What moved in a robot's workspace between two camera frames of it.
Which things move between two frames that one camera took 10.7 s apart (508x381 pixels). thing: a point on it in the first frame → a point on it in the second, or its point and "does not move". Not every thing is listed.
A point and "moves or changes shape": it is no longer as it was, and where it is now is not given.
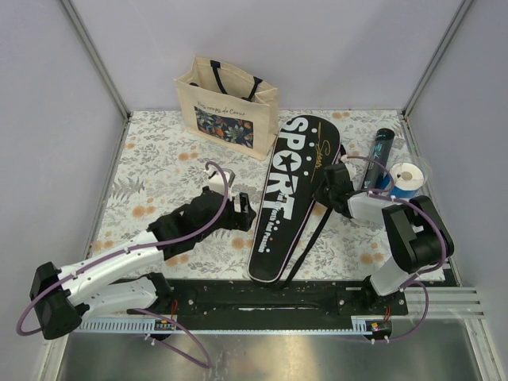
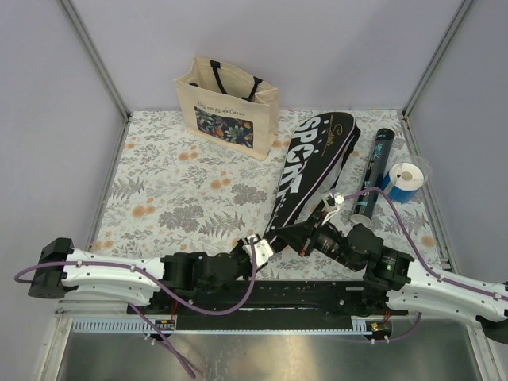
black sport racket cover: x=291 y=190 moves or changes shape
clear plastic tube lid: x=426 y=168 does not move
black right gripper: x=320 y=198 → x=300 y=235
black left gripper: x=240 y=221 → x=240 y=249
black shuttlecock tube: x=382 y=149 does not move
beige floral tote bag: x=227 y=105 does not move
